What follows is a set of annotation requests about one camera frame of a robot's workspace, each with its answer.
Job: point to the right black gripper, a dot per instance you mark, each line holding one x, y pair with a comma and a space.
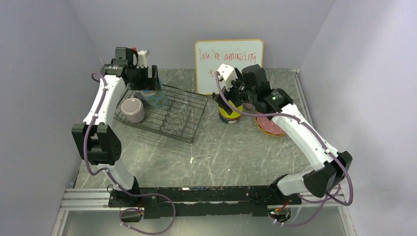
229, 95

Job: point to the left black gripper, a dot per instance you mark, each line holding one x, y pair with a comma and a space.
147, 83

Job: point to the blue butterfly mug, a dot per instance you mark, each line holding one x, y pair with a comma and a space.
155, 98

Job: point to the yellow-green bowl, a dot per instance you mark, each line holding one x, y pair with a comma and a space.
231, 112

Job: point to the teal white dotted bowl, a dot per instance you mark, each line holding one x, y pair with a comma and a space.
229, 119

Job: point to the grey lilac mug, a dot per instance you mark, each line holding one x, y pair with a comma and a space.
133, 109

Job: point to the yellow polka dot plate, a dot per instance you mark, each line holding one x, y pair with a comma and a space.
270, 132

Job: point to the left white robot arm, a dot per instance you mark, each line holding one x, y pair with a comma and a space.
96, 142

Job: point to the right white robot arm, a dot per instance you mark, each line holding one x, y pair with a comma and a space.
328, 166

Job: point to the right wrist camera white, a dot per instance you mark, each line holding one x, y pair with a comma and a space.
227, 74

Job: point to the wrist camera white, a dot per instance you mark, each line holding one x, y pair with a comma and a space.
142, 58
227, 74

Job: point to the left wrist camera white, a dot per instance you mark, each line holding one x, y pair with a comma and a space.
142, 58

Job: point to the grey wire dish rack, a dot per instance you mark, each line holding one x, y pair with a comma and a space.
179, 119

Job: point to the whiteboard with yellow frame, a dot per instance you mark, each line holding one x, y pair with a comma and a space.
210, 54

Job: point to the black base frame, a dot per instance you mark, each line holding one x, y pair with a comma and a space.
157, 202

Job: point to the aluminium rail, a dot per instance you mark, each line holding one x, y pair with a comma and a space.
95, 199

